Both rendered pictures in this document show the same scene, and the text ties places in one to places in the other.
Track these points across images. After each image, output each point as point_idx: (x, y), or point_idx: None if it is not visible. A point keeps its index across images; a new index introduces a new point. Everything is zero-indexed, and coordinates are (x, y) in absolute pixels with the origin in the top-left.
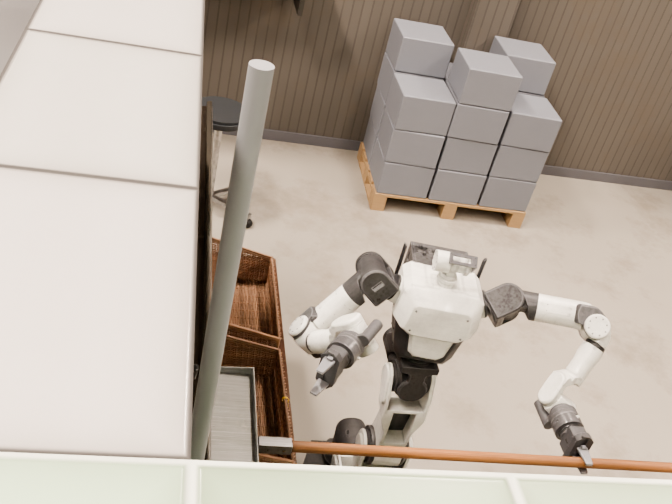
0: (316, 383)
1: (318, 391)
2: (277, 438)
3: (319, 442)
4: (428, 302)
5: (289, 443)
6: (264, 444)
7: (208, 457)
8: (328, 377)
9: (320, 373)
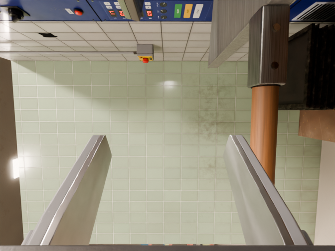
0: (253, 189)
1: (229, 171)
2: (257, 52)
3: (255, 144)
4: None
5: (250, 80)
6: (249, 30)
7: (120, 6)
8: None
9: (108, 149)
